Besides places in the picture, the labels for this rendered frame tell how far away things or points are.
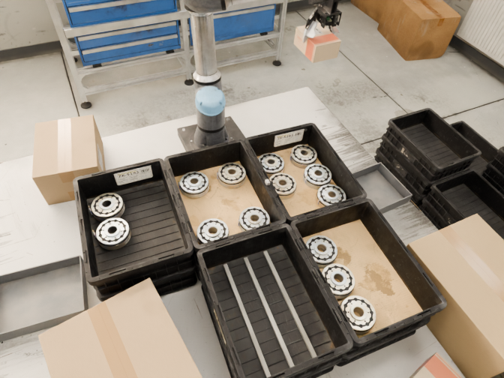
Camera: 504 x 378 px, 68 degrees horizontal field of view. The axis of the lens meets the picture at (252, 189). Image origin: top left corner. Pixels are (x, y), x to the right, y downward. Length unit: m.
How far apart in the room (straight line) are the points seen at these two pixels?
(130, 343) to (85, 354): 0.11
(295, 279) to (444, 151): 1.37
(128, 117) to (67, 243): 1.69
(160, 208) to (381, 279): 0.76
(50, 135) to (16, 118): 1.64
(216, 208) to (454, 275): 0.78
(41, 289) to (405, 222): 1.33
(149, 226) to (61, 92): 2.27
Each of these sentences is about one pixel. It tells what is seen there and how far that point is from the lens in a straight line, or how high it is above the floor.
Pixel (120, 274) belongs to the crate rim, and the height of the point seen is 0.93.
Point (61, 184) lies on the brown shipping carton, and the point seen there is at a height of 0.80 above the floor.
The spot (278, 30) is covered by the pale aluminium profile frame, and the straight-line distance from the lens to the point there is 3.44.
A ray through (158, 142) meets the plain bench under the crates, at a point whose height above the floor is 0.70.
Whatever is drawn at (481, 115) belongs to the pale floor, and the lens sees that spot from 3.66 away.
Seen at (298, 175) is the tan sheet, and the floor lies 0.83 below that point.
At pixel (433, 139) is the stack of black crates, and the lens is 2.37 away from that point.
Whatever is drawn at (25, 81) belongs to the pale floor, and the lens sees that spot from 3.66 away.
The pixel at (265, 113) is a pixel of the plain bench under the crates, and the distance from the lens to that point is 1.90.
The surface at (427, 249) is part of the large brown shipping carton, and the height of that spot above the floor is 0.90.
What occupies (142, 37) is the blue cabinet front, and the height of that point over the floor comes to 0.46.
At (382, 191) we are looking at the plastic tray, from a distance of 1.66.
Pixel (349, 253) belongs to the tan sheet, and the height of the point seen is 0.83.
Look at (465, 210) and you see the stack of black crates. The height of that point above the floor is 0.38.
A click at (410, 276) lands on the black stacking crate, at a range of 1.26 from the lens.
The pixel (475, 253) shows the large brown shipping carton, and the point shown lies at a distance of 1.38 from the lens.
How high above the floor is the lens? 1.89
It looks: 50 degrees down
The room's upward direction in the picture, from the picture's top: 5 degrees clockwise
